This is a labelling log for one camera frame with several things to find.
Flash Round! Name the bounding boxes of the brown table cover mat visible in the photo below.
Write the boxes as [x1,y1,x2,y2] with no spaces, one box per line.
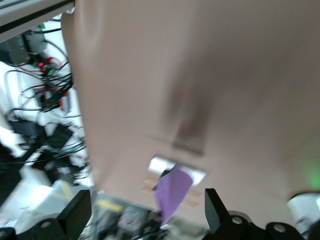
[60,0,320,221]

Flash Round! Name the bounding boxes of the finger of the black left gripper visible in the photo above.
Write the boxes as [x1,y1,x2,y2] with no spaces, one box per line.
[159,167,176,180]

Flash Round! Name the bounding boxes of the orange and black terminal block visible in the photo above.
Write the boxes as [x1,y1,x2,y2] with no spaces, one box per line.
[33,84,72,112]

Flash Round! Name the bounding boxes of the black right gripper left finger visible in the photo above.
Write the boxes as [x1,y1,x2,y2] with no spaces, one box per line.
[0,189,92,240]

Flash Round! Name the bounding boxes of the purple microfibre towel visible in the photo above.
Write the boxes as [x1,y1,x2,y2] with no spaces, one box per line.
[153,164,194,226]

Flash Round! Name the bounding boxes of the black power adapter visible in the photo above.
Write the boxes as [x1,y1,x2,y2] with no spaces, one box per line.
[9,120,39,137]

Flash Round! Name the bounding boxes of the dark grey electronics box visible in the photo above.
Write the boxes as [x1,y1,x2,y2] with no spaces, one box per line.
[0,37,29,65]

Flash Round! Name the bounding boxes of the black square box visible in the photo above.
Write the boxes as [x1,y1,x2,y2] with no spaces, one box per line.
[43,124,75,149]

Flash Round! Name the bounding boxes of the grey finned device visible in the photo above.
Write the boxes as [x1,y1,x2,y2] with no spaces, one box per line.
[22,31,49,55]

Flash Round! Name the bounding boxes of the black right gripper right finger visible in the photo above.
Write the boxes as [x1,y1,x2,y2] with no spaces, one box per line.
[202,187,307,240]

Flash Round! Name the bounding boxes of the circuit board with red light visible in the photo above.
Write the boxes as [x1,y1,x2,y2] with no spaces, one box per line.
[31,56,62,76]

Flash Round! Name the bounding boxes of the tangled black cables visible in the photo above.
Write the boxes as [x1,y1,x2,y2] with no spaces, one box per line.
[4,27,87,181]

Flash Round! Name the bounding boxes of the aluminium camera mount profile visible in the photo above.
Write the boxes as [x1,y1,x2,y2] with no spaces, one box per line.
[0,0,76,42]

